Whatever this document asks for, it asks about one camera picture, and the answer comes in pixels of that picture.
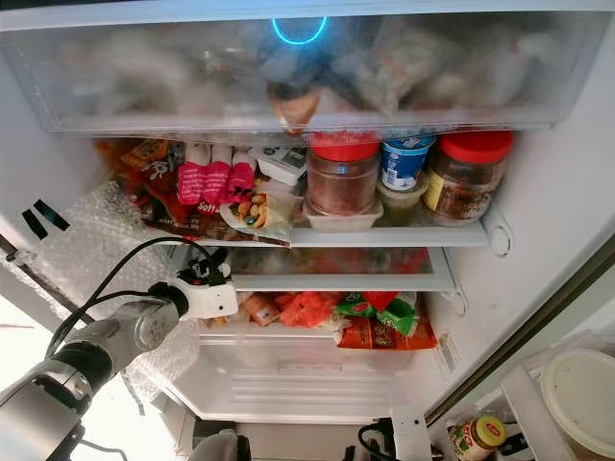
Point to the clear flat plastic container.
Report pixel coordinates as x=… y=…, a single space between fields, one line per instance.
x=341 y=223

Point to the clear glass fridge shelf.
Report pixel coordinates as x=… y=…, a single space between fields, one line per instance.
x=394 y=236
x=346 y=282

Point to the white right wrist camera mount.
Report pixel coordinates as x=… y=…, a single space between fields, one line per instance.
x=411 y=434

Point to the white crisper drawer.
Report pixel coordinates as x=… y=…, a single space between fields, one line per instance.
x=288 y=384

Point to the green food pack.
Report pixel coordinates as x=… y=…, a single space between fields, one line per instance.
x=394 y=315

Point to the silver robot left leg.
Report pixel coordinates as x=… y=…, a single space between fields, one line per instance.
x=219 y=448

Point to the clear bubble wrap sheet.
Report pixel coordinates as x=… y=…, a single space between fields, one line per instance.
x=96 y=240

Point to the white open fridge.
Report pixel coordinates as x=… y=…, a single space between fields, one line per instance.
x=557 y=192

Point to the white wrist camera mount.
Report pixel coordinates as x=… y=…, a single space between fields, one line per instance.
x=211 y=300
x=411 y=434

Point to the red lid jar brown contents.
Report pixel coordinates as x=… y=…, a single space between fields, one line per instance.
x=341 y=182

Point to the red lid jar yellow label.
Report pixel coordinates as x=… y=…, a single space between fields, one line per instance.
x=471 y=182

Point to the food pack with picture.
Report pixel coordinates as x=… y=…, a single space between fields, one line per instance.
x=255 y=213

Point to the white round lid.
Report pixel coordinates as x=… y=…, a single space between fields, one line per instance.
x=581 y=399

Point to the dark edged fridge door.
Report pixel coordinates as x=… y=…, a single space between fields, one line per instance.
x=519 y=328

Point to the small orange food pack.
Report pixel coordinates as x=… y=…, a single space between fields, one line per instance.
x=259 y=309

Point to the pink wrapped drink bottle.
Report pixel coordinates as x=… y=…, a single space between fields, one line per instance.
x=217 y=178
x=241 y=175
x=192 y=178

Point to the blue white yogurt cup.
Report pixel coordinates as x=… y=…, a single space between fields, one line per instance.
x=404 y=163

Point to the black tape strip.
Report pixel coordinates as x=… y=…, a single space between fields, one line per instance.
x=35 y=224
x=51 y=214

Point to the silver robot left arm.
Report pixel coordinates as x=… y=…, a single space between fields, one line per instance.
x=48 y=403

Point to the red soft print food pack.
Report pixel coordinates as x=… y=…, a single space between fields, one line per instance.
x=192 y=219

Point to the small white tub dark label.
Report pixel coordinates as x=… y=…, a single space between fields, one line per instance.
x=279 y=165

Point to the orange red flat pack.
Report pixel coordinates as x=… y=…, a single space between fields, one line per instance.
x=384 y=334

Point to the frosted clear fridge drawer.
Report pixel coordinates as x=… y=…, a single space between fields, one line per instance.
x=154 y=77

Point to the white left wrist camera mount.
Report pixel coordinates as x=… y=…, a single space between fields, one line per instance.
x=211 y=300

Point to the orange red crinkled bag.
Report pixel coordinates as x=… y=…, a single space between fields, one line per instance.
x=307 y=309

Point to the orange printed snack bag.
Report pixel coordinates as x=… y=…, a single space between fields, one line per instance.
x=149 y=163

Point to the clear plastic tub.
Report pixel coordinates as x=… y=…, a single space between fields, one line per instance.
x=402 y=204

